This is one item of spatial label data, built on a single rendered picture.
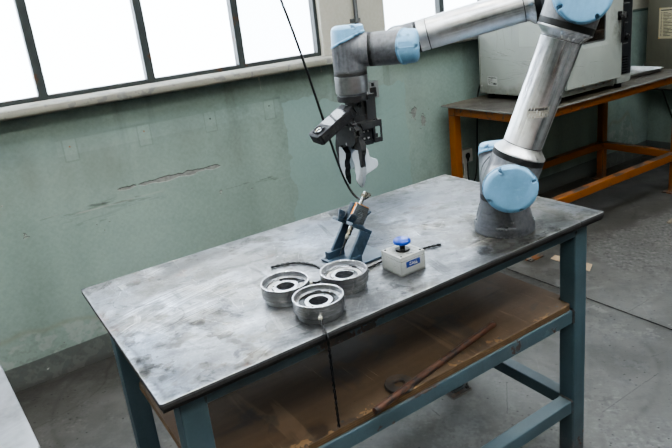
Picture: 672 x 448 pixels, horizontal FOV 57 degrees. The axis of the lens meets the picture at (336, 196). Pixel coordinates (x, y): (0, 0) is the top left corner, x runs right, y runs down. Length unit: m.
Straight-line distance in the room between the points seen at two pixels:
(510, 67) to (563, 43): 2.16
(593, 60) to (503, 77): 0.46
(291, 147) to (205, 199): 0.51
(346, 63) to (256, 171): 1.69
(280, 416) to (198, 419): 0.30
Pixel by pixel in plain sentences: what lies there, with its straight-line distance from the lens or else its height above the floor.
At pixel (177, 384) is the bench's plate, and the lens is 1.13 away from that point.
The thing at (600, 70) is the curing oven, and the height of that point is 0.91.
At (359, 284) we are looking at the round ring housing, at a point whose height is 0.82.
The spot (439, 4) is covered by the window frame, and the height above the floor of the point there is 1.32.
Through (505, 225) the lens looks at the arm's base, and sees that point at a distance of 1.57.
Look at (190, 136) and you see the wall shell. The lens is 2.84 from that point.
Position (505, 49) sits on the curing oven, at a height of 1.06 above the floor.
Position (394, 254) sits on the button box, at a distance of 1.38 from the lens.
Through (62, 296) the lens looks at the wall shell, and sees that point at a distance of 2.85.
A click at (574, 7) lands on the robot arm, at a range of 1.34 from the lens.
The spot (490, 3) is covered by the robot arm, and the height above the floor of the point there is 1.36.
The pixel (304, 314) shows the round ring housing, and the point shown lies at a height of 0.82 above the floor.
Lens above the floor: 1.39
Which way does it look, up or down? 17 degrees down
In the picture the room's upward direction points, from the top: 6 degrees counter-clockwise
